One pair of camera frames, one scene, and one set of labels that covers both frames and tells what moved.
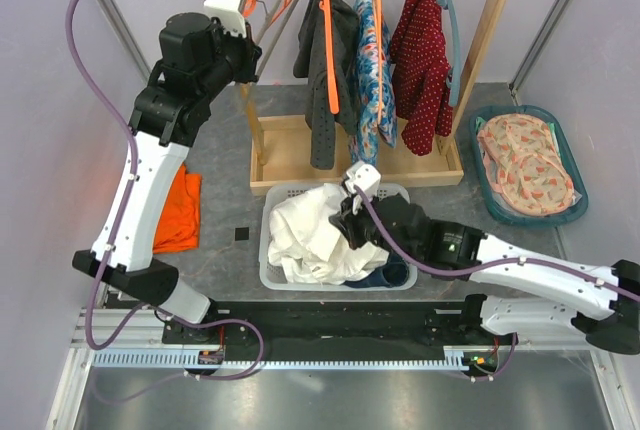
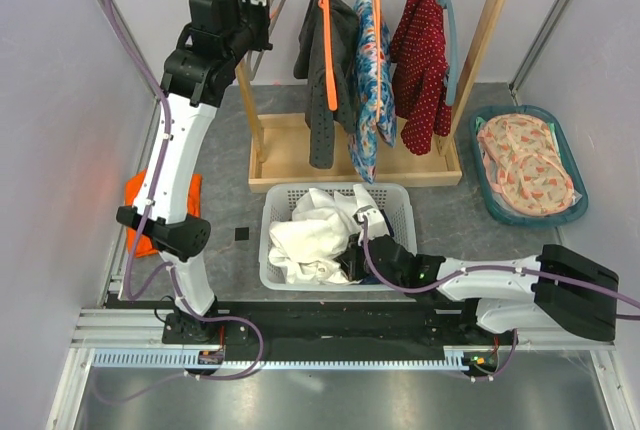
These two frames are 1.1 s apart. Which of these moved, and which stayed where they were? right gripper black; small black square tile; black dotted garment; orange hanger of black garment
Moved: right gripper black
Stayed: small black square tile; black dotted garment; orange hanger of black garment
